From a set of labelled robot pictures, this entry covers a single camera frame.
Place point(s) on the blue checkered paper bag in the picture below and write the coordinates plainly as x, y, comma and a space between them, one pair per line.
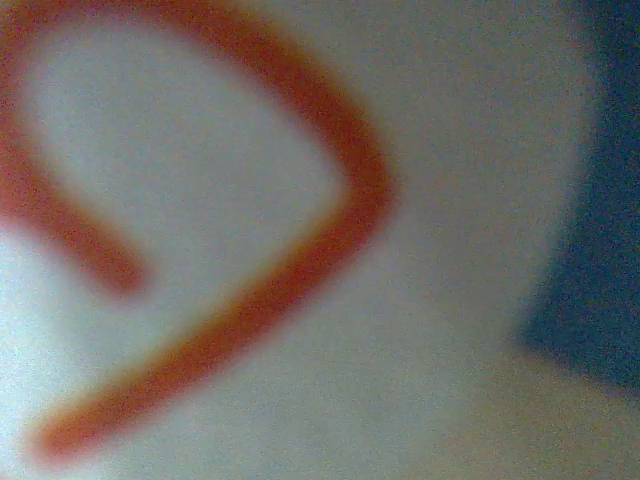
319, 240

